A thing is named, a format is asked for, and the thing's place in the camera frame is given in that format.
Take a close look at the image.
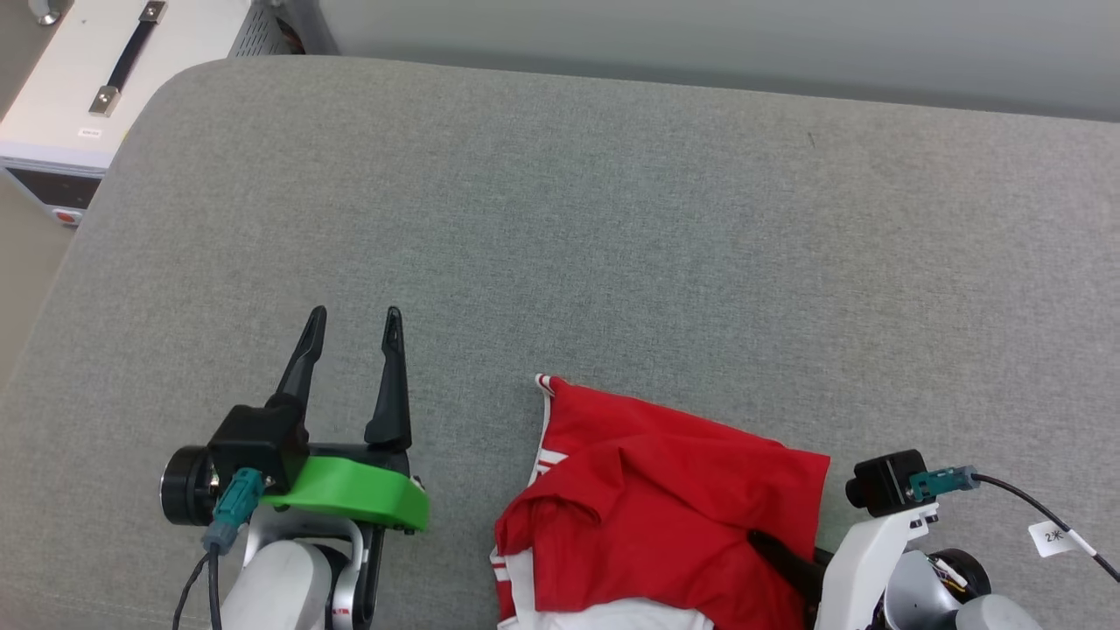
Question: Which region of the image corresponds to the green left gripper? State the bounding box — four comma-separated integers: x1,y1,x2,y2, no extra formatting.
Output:
160,305,430,535

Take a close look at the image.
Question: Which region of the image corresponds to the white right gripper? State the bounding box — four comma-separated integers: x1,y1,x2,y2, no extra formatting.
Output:
748,505,939,630

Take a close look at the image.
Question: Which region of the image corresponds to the red and white garment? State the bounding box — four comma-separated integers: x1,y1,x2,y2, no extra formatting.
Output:
490,374,832,630

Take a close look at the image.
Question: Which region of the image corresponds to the grey fabric sofa cushion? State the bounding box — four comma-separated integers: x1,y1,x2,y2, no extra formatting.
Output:
0,54,1120,630

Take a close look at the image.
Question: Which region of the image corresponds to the white equipment case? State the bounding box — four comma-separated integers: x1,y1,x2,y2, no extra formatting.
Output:
0,0,294,228

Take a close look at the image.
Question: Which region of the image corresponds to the black cable with teal plug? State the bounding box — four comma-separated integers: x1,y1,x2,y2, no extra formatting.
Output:
203,468,265,630
910,465,1120,583

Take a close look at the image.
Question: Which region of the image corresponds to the white cable tag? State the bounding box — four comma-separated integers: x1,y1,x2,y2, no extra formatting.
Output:
1028,521,1095,558

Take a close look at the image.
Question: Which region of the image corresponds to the thin black cable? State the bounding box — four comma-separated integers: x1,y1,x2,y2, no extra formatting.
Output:
172,551,211,630

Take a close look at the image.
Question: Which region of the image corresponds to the black case handle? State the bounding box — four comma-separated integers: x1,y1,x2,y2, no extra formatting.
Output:
89,2,167,116

